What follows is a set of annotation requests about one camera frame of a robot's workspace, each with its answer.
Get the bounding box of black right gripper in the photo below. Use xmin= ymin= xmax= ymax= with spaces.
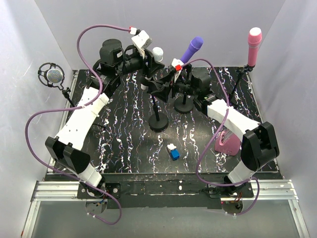
xmin=150 ymin=70 xmax=198 ymax=104

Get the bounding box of black tripod stand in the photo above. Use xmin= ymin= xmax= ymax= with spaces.
xmin=228 ymin=64 xmax=254 ymax=106
xmin=61 ymin=87 xmax=75 ymax=107

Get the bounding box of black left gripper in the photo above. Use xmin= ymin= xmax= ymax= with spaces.
xmin=116 ymin=49 xmax=165 ymax=78

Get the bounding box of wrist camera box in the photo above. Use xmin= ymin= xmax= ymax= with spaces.
xmin=131 ymin=30 xmax=152 ymax=59
xmin=171 ymin=59 xmax=184 ymax=83

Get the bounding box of pink handheld microphone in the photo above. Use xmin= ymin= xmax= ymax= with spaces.
xmin=247 ymin=27 xmax=262 ymax=67

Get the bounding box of pink box holder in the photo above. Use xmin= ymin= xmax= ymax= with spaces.
xmin=214 ymin=129 xmax=241 ymax=156

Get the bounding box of blue and white block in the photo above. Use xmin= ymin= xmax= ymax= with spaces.
xmin=167 ymin=143 xmax=180 ymax=161

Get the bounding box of silver studio mic shock mount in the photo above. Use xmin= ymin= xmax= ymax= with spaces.
xmin=38 ymin=62 xmax=65 ymax=90

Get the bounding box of purple handheld microphone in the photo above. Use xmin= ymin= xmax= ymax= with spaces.
xmin=180 ymin=36 xmax=204 ymax=63

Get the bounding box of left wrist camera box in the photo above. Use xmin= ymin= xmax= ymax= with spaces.
xmin=131 ymin=30 xmax=152 ymax=59

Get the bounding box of black round-base mic stand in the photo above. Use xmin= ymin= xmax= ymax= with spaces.
xmin=140 ymin=75 xmax=169 ymax=132

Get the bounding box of black stand with purple mic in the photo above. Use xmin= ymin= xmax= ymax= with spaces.
xmin=174 ymin=63 xmax=195 ymax=114

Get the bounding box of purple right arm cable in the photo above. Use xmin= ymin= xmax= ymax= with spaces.
xmin=180 ymin=58 xmax=260 ymax=216

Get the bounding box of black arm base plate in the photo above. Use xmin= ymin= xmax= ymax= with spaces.
xmin=77 ymin=178 xmax=255 ymax=210

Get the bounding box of aluminium frame rail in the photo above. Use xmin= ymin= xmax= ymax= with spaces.
xmin=21 ymin=173 xmax=310 ymax=238

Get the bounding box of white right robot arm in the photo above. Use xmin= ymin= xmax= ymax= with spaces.
xmin=150 ymin=66 xmax=280 ymax=197

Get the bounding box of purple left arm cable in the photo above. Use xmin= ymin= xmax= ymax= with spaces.
xmin=25 ymin=24 xmax=132 ymax=226

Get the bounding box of black left tripod stand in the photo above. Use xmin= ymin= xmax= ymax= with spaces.
xmin=61 ymin=87 xmax=75 ymax=107

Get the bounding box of white handheld microphone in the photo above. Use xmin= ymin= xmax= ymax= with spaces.
xmin=140 ymin=47 xmax=164 ymax=91

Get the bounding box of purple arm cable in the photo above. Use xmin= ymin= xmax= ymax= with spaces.
xmin=180 ymin=58 xmax=260 ymax=216
xmin=25 ymin=24 xmax=132 ymax=226

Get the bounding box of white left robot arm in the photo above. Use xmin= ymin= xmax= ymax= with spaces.
xmin=45 ymin=39 xmax=164 ymax=198

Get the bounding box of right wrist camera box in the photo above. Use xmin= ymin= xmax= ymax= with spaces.
xmin=171 ymin=59 xmax=184 ymax=83

